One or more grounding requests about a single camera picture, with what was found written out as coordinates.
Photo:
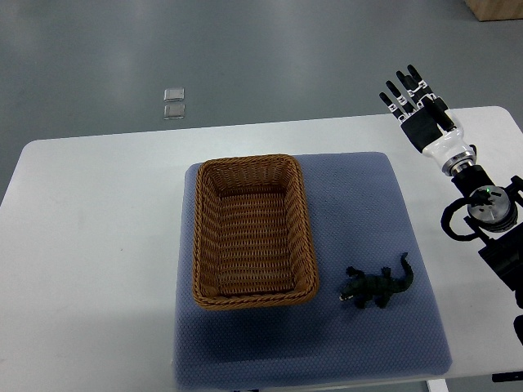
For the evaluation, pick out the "white table leg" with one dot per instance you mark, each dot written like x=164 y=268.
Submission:
x=437 y=385

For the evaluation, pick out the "upper silver floor plate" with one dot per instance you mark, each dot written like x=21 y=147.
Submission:
x=174 y=94

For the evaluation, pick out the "black bracket under table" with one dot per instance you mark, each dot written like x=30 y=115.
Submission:
x=507 y=377

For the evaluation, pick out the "blue padded mat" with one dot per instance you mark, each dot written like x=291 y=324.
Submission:
x=358 y=218

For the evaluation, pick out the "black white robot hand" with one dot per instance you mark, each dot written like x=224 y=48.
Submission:
x=426 y=121

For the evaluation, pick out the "wooden box corner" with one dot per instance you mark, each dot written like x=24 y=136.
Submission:
x=495 y=10

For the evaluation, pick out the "brown wicker basket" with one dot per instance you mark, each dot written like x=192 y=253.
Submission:
x=252 y=244

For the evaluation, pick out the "dark toy crocodile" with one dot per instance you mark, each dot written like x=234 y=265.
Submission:
x=379 y=288

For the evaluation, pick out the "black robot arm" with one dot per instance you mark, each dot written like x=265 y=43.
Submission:
x=494 y=216

